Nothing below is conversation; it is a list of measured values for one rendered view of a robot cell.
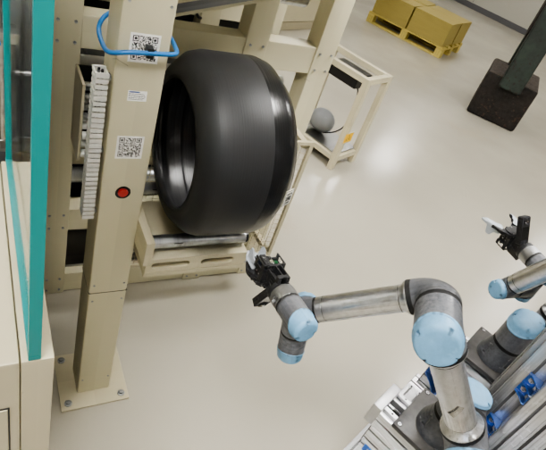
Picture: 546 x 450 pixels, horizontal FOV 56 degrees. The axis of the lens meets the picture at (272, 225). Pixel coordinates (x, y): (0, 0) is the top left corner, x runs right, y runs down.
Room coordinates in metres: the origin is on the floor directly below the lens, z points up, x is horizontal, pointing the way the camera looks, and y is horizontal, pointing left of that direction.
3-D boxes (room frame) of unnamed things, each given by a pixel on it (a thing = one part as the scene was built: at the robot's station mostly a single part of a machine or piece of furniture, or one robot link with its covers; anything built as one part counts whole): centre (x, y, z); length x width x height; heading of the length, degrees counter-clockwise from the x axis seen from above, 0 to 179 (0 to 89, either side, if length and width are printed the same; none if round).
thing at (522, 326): (1.50, -0.99, 0.88); 0.13 x 0.12 x 0.14; 123
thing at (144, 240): (1.31, 0.44, 0.90); 0.40 x 0.03 x 0.10; 37
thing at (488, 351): (1.49, -0.98, 0.77); 0.15 x 0.15 x 0.10
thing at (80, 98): (1.58, 0.71, 1.05); 0.20 x 0.15 x 0.30; 127
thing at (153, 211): (1.42, 0.30, 0.80); 0.37 x 0.36 x 0.02; 37
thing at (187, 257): (1.31, 0.21, 0.84); 0.36 x 0.09 x 0.06; 127
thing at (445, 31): (8.99, -1.03, 0.25); 1.45 x 1.04 x 0.50; 59
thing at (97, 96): (1.17, 0.54, 1.19); 0.05 x 0.04 x 0.48; 37
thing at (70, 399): (1.25, 0.49, 0.01); 0.27 x 0.27 x 0.02; 37
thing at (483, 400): (1.06, -0.73, 0.88); 0.13 x 0.12 x 0.14; 177
